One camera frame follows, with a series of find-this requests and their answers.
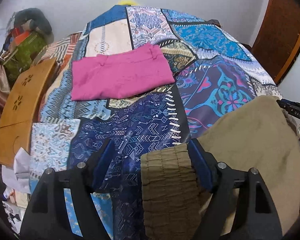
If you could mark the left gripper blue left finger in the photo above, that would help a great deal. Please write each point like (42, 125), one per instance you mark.
(46, 216)

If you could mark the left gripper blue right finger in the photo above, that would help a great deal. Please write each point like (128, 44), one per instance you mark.
(241, 206)

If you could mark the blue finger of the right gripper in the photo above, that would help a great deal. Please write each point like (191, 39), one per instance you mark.
(292, 108)

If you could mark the khaki elastic-waist shorts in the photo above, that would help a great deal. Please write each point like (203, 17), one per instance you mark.
(256, 135)

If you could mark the crumpled white paper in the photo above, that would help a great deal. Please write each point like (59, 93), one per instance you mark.
(18, 176)

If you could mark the brown wooden door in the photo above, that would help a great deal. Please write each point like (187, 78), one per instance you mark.
(277, 45)

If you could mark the blue patchwork bedspread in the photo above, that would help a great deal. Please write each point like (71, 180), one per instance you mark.
(213, 75)

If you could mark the green patterned storage bag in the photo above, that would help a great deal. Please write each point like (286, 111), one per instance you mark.
(23, 56)

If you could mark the folded pink pants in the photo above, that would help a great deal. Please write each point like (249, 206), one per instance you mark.
(120, 76)

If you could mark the grey plush pillow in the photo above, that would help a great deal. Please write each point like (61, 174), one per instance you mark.
(32, 19)

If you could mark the yellow curved foam tube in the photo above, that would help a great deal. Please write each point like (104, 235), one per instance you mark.
(128, 2)

